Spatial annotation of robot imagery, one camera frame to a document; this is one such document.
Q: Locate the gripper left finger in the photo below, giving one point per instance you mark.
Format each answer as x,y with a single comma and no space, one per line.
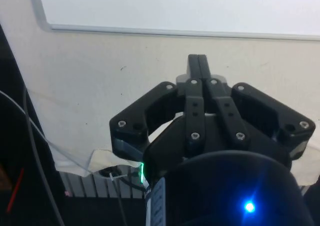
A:
195,110

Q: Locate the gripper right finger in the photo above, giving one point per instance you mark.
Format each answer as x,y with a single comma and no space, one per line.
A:
225,110

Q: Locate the white flat whiteboard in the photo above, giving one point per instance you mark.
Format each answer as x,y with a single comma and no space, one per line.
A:
175,5

